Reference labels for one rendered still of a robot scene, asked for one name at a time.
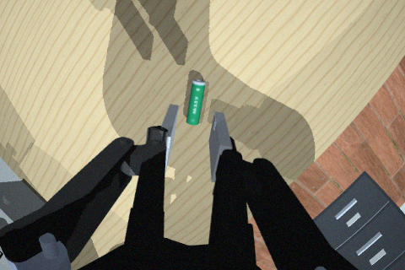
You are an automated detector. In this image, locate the green aa battery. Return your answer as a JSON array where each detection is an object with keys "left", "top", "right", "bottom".
[{"left": 186, "top": 79, "right": 206, "bottom": 125}]

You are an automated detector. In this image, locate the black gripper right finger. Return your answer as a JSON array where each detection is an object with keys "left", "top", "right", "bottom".
[{"left": 208, "top": 111, "right": 359, "bottom": 270}]

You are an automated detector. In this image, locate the grey drawer front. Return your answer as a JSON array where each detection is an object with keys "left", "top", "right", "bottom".
[
  {"left": 0, "top": 208, "right": 13, "bottom": 270},
  {"left": 0, "top": 161, "right": 43, "bottom": 221}
]

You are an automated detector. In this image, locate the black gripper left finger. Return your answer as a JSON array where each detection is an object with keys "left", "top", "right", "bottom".
[{"left": 0, "top": 104, "right": 179, "bottom": 270}]

